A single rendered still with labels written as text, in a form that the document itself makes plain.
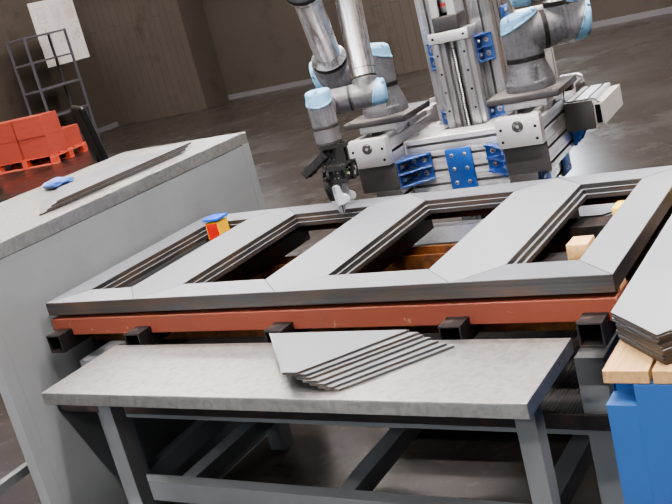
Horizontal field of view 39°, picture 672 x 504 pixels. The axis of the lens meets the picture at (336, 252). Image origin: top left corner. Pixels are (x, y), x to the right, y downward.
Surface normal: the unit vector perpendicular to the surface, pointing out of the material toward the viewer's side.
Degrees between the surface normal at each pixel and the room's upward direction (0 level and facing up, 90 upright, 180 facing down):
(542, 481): 90
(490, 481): 0
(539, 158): 90
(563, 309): 90
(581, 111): 90
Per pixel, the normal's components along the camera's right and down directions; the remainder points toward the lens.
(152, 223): 0.84, -0.07
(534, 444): -0.48, 0.36
